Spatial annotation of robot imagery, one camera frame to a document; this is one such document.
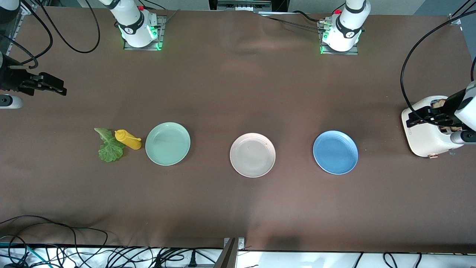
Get metal table clamp bracket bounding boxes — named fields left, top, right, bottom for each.
left=214, top=236, right=246, bottom=268

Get dark equipment box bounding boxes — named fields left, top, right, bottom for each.
left=208, top=0, right=289, bottom=13

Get thin black base cable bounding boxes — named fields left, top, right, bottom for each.
left=143, top=0, right=181, bottom=23

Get blue plate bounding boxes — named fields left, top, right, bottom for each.
left=313, top=130, right=359, bottom=175

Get yellow mustard squeeze bottle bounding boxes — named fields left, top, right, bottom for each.
left=115, top=130, right=142, bottom=150

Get green lettuce leaf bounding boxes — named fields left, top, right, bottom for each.
left=94, top=128, right=125, bottom=163

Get teal floor cable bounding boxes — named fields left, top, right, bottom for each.
left=0, top=242, right=41, bottom=267

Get beige plate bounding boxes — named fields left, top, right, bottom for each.
left=229, top=133, right=276, bottom=178

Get aluminium frame profile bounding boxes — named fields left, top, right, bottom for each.
left=7, top=0, right=39, bottom=46

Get thin black frame strut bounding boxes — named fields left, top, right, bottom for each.
left=451, top=0, right=476, bottom=18

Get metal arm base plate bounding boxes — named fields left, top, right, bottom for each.
left=319, top=20, right=359, bottom=55
left=123, top=15, right=166, bottom=51

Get black base power cable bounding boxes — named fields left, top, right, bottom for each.
left=258, top=10, right=335, bottom=32

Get white toaster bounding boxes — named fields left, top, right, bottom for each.
left=401, top=95, right=467, bottom=159

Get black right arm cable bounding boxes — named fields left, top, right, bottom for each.
left=0, top=0, right=101, bottom=70

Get mint green plate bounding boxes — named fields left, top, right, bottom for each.
left=145, top=122, right=191, bottom=166

